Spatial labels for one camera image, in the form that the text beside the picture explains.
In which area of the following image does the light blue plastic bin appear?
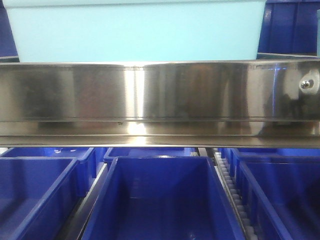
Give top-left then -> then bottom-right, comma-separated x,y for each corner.
3,0 -> 266,62

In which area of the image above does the stainless steel shelf beam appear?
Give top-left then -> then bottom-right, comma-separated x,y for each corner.
0,59 -> 320,148

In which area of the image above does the shelf beam screw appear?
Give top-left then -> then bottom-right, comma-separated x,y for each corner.
299,79 -> 314,90

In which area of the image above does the blue bin lower centre rear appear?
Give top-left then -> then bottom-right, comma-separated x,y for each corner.
103,147 -> 199,169

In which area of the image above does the blue bin lower centre front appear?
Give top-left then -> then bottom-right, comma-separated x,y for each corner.
82,156 -> 245,240

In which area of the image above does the blue bin lower left rear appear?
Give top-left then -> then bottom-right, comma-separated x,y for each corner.
0,147 -> 102,197

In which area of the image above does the blue bin lower right rear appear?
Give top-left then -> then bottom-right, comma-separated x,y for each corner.
218,147 -> 320,177

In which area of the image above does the blue bin lower right front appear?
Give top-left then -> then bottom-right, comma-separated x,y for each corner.
239,157 -> 320,240

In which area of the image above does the blue bin lower left front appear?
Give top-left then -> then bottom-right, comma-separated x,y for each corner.
0,157 -> 79,240

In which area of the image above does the white roller track right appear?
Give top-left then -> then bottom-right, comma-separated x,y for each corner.
213,148 -> 259,240

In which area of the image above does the blue bin upper right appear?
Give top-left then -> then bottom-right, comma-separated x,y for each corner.
258,0 -> 320,56

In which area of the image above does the blue bin upper left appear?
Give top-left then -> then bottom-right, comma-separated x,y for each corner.
0,0 -> 20,63

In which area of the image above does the metal divider rail left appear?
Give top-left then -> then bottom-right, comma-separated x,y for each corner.
54,163 -> 108,240

